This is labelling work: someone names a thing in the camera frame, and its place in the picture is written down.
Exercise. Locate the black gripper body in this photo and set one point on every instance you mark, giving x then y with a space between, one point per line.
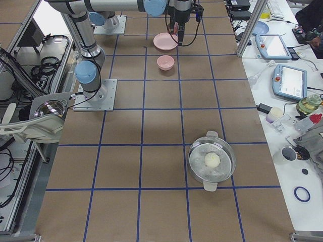
180 17

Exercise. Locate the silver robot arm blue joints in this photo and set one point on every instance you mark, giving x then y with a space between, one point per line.
88 71

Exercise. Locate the pink plate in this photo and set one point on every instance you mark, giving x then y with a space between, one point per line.
164 41

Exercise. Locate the pink bowl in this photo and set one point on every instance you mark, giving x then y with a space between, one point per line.
165 62

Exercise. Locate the light blue plate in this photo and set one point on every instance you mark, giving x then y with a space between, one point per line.
260 28

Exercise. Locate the metal bowl on chair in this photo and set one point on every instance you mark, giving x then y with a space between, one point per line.
50 107

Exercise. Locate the blue teach pendant far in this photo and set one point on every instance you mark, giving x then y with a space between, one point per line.
272 47

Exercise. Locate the blue teach pendant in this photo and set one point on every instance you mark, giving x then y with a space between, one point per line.
289 82
272 47

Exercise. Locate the black power adapter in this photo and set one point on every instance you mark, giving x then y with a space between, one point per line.
263 108

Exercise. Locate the blue teach pendant near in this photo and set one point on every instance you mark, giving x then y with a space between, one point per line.
289 82

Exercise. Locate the steel pot with lid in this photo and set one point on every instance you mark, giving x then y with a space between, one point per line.
211 160

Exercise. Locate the white mug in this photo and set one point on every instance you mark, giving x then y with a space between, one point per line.
284 156

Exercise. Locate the grey white chair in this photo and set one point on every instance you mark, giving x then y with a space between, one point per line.
46 129

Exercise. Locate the second arm base plate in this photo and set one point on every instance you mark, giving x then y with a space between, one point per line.
113 26

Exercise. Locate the aluminium frame post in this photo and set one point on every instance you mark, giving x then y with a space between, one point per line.
258 8

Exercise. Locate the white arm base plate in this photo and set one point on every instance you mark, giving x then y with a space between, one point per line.
103 100

